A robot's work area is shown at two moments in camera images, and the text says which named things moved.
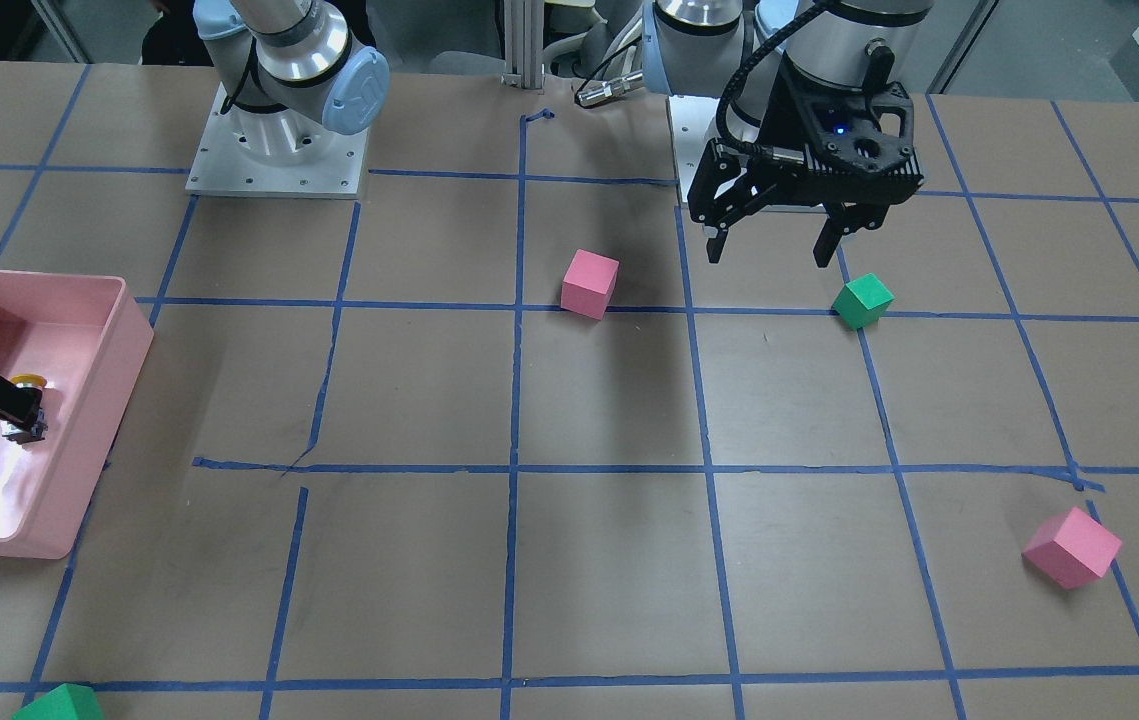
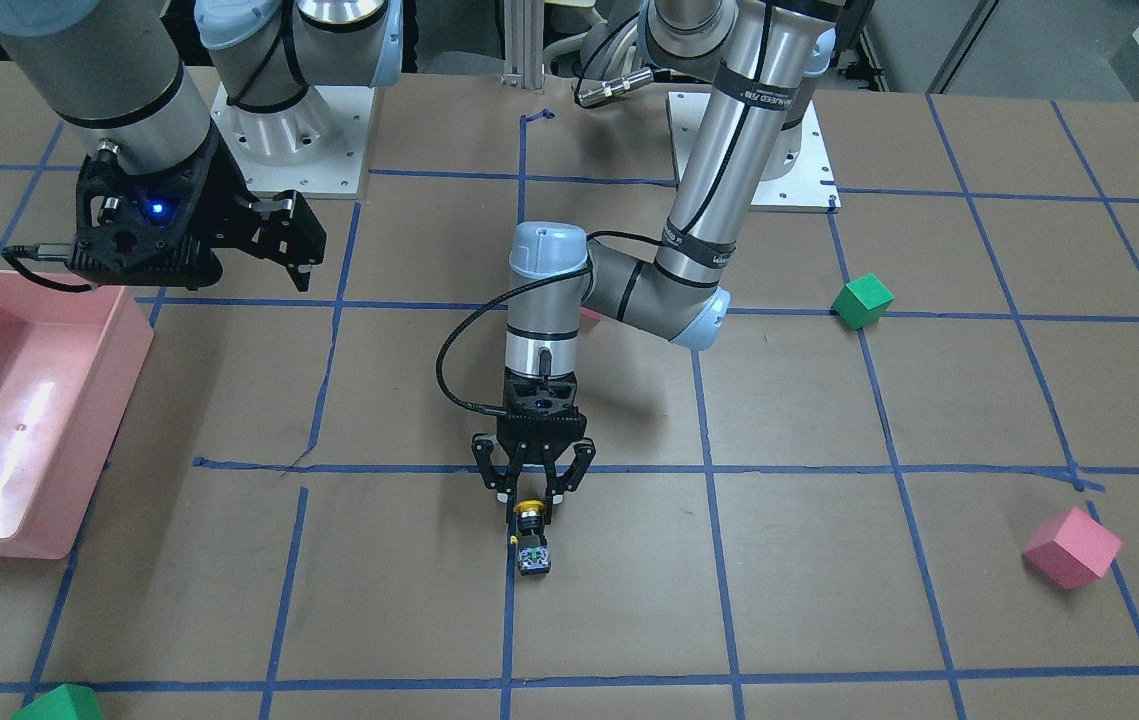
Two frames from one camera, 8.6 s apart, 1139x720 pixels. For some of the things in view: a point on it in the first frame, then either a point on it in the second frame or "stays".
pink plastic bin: [88, 337] stays
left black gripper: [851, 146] to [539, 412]
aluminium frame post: [524, 41] stays
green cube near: [863, 301] stays
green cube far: [66, 701] stays
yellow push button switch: [25, 435] to [533, 557]
